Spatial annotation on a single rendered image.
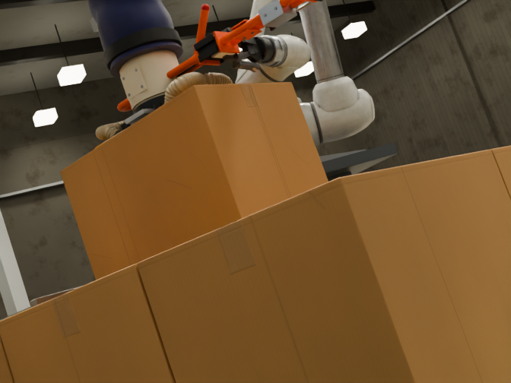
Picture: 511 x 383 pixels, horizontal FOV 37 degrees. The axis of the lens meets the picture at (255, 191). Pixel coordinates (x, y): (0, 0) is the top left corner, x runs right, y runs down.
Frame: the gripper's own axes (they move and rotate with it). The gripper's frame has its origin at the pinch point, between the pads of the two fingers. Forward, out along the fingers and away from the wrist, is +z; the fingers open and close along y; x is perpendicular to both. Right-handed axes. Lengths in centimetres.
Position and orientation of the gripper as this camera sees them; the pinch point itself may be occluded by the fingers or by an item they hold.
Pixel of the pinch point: (220, 46)
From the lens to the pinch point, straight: 206.6
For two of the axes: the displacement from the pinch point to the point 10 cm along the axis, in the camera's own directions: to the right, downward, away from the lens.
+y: 3.3, 9.4, -1.2
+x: -7.5, 3.4, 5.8
